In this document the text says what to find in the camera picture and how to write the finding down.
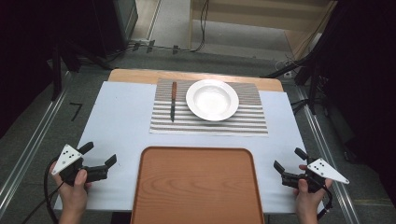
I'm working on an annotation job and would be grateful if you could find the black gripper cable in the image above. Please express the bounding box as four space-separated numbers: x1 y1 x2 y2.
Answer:
21 157 65 224
316 186 334 221

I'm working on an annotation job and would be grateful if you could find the striped placemat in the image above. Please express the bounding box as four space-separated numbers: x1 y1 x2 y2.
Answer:
148 77 269 138

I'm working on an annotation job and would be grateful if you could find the white cable bundle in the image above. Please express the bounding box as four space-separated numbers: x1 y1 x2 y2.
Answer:
274 56 296 78

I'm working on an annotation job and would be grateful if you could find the hanging black cable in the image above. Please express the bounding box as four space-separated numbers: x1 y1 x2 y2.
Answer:
190 0 211 53

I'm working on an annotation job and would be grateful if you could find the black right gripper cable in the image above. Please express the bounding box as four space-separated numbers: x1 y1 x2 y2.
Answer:
316 186 334 221

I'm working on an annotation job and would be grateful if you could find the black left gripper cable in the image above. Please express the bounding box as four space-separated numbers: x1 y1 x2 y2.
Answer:
21 157 65 224

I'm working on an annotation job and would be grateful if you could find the light wooden shelf unit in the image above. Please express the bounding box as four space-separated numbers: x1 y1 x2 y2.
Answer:
188 0 340 61

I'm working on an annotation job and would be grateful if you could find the white deep plate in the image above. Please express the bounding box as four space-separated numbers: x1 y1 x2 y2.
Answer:
185 78 240 122

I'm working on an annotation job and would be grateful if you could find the person's right hand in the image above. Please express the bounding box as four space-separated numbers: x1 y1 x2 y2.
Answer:
292 164 333 217

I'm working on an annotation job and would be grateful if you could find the pale blue table cover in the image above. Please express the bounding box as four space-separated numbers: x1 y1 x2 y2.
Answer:
53 80 325 216

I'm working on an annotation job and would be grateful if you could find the metal floor rail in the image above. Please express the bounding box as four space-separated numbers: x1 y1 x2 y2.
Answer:
293 85 362 224
0 70 75 217

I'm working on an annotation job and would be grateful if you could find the wooden handled knife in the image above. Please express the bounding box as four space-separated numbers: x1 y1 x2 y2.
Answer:
169 80 178 123

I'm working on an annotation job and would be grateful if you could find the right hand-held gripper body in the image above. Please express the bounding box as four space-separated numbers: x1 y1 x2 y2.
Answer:
281 157 350 194

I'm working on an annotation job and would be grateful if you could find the person's left hand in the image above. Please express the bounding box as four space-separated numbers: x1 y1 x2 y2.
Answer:
49 167 93 217

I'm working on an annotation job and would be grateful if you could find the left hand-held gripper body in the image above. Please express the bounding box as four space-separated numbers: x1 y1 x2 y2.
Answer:
50 144 109 188

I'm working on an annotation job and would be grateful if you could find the black metal stand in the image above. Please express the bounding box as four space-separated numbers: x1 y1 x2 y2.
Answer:
261 0 345 117
49 38 114 103

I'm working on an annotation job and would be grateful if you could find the brown wooden tray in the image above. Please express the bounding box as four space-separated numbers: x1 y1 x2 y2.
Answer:
130 146 265 224

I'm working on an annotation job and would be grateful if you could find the black cabinet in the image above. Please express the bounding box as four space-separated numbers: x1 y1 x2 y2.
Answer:
92 0 140 60

